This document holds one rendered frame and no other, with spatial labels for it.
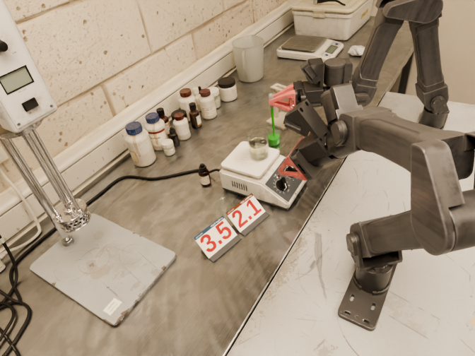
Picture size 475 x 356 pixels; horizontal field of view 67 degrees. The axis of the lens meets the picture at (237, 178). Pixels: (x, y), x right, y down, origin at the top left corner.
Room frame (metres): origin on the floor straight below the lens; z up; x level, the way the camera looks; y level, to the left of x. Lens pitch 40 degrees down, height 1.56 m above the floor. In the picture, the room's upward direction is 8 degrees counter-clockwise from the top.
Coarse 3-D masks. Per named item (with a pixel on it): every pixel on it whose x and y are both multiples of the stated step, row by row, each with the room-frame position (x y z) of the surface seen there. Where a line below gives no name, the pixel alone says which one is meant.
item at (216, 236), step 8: (216, 224) 0.58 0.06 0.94; (224, 224) 0.58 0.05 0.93; (208, 232) 0.56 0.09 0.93; (216, 232) 0.56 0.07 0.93; (224, 232) 0.56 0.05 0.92; (232, 232) 0.56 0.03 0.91; (200, 240) 0.54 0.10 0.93; (208, 240) 0.54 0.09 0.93; (216, 240) 0.54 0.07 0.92; (224, 240) 0.55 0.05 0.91; (208, 248) 0.53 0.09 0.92; (216, 248) 0.53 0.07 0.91
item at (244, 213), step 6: (252, 198) 0.65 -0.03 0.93; (246, 204) 0.63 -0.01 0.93; (252, 204) 0.63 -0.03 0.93; (258, 204) 0.64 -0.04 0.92; (234, 210) 0.61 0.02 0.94; (240, 210) 0.61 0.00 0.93; (246, 210) 0.62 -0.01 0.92; (252, 210) 0.62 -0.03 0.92; (258, 210) 0.62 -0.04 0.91; (234, 216) 0.60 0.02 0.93; (240, 216) 0.60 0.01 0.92; (246, 216) 0.60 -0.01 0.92; (252, 216) 0.61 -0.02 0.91; (240, 222) 0.59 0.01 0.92; (246, 222) 0.59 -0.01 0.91; (240, 228) 0.58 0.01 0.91
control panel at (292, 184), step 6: (282, 162) 0.73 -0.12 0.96; (276, 174) 0.69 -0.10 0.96; (270, 180) 0.67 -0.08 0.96; (276, 180) 0.68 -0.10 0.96; (288, 180) 0.68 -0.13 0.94; (294, 180) 0.69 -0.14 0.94; (300, 180) 0.69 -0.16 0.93; (270, 186) 0.65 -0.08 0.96; (288, 186) 0.66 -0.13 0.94; (294, 186) 0.67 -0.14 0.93; (276, 192) 0.64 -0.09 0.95; (282, 192) 0.64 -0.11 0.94; (288, 192) 0.65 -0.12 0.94; (294, 192) 0.65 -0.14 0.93; (288, 198) 0.63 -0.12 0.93
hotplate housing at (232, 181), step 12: (276, 168) 0.71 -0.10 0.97; (228, 180) 0.71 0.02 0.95; (240, 180) 0.69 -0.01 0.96; (252, 180) 0.68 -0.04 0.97; (264, 180) 0.67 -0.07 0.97; (240, 192) 0.69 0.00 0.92; (252, 192) 0.67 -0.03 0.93; (264, 192) 0.65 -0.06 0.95; (276, 204) 0.63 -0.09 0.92; (288, 204) 0.62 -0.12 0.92
